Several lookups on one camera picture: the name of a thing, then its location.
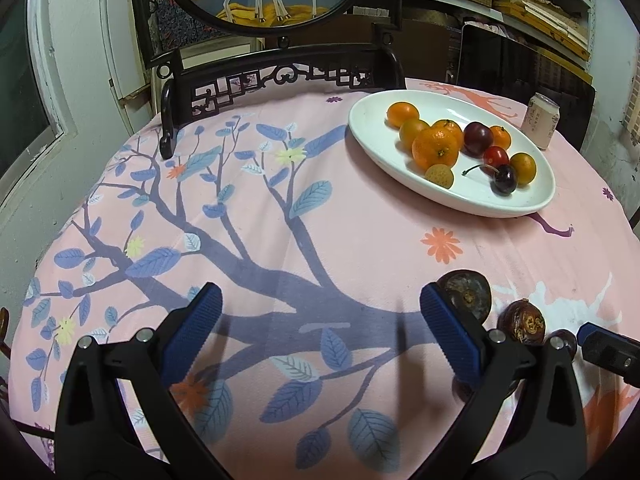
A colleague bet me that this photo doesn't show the pale drink can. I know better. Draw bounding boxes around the pale drink can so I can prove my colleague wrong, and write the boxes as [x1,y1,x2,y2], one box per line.
[520,92,561,151]

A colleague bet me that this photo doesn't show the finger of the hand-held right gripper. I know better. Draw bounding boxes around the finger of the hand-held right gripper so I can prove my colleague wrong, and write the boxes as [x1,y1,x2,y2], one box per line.
[576,322,640,388]

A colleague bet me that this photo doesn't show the large smooth orange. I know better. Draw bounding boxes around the large smooth orange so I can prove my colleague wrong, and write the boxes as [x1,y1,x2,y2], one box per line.
[399,118,431,150]

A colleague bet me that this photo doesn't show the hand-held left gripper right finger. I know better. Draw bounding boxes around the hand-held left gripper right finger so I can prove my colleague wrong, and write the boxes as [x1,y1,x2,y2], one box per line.
[410,283,598,480]

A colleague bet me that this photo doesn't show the pink tree-print tablecloth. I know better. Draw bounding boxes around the pink tree-print tablecloth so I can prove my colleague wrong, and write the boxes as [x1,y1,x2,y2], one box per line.
[7,77,640,480]

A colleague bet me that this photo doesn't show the blue patterned framed picture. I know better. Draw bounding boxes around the blue patterned framed picture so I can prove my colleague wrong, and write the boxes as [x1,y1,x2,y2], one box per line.
[155,0,236,51]

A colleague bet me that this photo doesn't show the red cherry tomato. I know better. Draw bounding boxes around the red cherry tomato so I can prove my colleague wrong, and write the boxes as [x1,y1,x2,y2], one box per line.
[482,145,510,167]

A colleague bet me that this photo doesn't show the tan longan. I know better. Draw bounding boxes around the tan longan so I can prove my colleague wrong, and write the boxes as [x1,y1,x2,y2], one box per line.
[424,164,455,191]

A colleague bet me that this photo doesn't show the large textured tangerine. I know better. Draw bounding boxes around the large textured tangerine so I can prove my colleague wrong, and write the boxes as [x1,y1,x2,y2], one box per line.
[411,126,459,172]

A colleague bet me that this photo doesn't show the white oval plate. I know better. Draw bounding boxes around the white oval plate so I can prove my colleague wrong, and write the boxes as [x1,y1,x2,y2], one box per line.
[348,89,557,218]

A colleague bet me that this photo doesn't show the window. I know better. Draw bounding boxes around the window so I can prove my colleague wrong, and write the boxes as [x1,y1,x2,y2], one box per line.
[0,0,66,201]

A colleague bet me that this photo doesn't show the dark cherry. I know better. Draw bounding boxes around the dark cherry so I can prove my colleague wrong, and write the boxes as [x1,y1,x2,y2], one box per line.
[462,163,518,196]

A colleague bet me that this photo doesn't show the smooth round orange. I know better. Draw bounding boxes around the smooth round orange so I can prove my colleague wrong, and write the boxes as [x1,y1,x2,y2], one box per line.
[385,102,420,129]

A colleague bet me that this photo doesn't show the yellow-orange round fruit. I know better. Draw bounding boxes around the yellow-orange round fruit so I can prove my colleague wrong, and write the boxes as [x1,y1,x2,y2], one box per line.
[509,152,537,186]

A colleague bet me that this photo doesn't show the black carved wooden chair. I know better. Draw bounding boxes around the black carved wooden chair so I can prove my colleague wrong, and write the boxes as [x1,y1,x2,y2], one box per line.
[159,44,407,160]

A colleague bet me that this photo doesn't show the dark purple plum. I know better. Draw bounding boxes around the dark purple plum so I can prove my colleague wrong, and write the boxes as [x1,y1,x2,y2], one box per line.
[463,122,494,156]

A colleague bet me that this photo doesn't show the black panel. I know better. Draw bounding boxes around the black panel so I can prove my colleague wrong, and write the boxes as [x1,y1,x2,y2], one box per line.
[457,22,598,151]

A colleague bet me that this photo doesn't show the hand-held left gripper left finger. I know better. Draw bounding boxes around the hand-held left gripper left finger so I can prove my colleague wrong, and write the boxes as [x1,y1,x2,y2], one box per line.
[54,281,231,480]

